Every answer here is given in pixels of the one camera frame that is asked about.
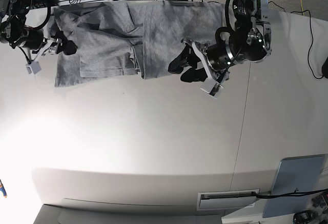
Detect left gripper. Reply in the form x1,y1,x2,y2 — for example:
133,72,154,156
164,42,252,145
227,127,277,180
168,43,233,84

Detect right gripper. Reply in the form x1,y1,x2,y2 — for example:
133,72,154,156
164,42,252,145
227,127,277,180
20,30,77,63

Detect grey T-shirt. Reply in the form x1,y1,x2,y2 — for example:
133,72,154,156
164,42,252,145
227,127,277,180
48,2,224,87

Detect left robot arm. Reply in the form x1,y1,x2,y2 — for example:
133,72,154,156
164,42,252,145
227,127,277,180
168,0,272,85

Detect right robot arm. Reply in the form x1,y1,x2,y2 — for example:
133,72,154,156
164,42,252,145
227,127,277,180
1,0,77,55

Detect black round object right edge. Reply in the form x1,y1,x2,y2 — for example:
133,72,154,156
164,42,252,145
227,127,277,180
321,58,328,79

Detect blue-grey flat board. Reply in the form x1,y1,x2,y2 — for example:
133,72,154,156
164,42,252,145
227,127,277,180
262,154,325,218

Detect blue orange tool left edge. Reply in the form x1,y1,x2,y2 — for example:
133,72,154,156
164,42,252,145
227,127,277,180
0,180,7,198

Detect black device bottom right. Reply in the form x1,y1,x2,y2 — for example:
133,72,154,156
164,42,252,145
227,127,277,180
293,210,318,224

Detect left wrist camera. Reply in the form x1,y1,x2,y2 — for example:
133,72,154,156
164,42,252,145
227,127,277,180
200,79,223,99

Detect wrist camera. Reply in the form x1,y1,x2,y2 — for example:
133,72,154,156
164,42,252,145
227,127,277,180
200,79,223,99
25,61,42,75

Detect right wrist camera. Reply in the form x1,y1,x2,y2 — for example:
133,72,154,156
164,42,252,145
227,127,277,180
25,61,42,75

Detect black cable right side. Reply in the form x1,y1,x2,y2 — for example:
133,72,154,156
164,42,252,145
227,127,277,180
267,0,324,79

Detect white cable grommet tray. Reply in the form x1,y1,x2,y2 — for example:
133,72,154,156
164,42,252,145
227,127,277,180
196,189,259,211

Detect black cable at tray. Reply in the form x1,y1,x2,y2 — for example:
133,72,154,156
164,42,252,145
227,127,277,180
251,189,328,199

